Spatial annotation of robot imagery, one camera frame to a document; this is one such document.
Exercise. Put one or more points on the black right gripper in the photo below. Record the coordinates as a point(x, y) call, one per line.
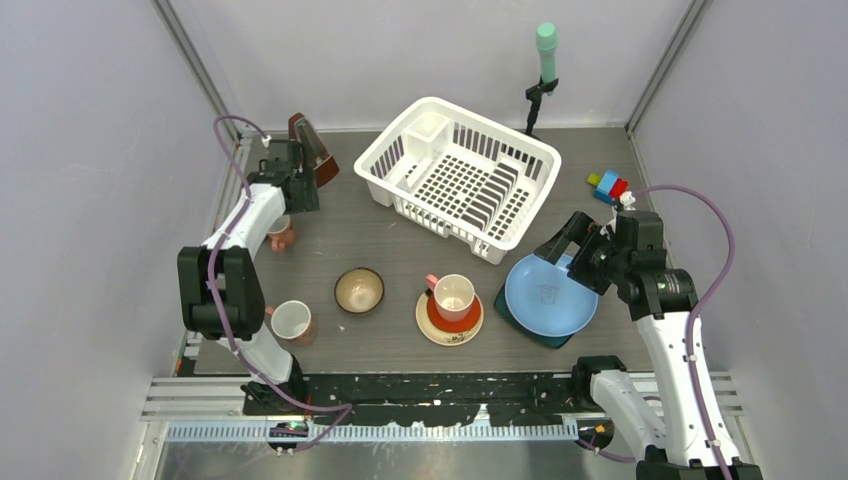
point(577, 228)

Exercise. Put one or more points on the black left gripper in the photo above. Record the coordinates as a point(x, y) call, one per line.
point(307, 199)

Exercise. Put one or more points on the pink mug with handle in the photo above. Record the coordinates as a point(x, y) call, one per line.
point(281, 234)

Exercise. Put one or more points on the white plastic dish rack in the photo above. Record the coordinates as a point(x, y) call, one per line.
point(459, 174)

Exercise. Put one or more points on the pink cup white inside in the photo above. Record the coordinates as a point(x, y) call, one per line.
point(454, 295)

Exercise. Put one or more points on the brown ceramic bowl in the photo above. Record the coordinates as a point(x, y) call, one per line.
point(359, 291)

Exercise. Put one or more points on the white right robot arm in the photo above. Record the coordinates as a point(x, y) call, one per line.
point(688, 439)

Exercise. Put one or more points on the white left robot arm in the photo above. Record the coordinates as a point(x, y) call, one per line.
point(220, 292)

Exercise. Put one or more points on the brown wooden metronome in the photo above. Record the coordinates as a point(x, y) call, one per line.
point(315, 152)

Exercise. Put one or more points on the colourful toy blocks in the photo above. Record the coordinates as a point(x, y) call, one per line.
point(607, 187)

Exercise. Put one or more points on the light blue plate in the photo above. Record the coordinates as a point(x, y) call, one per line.
point(545, 300)

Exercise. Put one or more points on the dark green square plate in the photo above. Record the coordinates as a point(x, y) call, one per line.
point(504, 312)

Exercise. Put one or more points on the orange saucer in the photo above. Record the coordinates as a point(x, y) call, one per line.
point(468, 322)

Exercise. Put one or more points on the cream patterned plate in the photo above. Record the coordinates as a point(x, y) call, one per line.
point(435, 335)

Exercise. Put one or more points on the green microphone on stand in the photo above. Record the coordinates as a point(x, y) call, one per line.
point(546, 42)

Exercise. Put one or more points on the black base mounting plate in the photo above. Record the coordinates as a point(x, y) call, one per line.
point(447, 399)

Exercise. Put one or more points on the white mug pink handle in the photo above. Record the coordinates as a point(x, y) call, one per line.
point(293, 322)

